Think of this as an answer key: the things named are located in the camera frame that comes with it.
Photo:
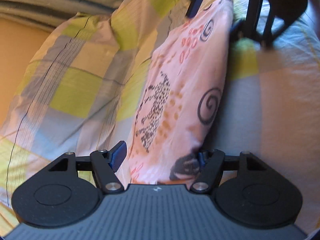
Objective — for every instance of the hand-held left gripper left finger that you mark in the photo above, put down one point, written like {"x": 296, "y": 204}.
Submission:
{"x": 118, "y": 155}

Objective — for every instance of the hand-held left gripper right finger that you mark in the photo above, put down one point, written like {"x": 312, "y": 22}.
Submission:
{"x": 203, "y": 159}

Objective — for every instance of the pink animal print garment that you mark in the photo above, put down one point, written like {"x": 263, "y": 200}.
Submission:
{"x": 185, "y": 80}

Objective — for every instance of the checkered blue green bed sheet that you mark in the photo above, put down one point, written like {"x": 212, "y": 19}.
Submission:
{"x": 75, "y": 85}

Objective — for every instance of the striped grey-blue blanket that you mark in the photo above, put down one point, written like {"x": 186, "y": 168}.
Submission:
{"x": 50, "y": 0}

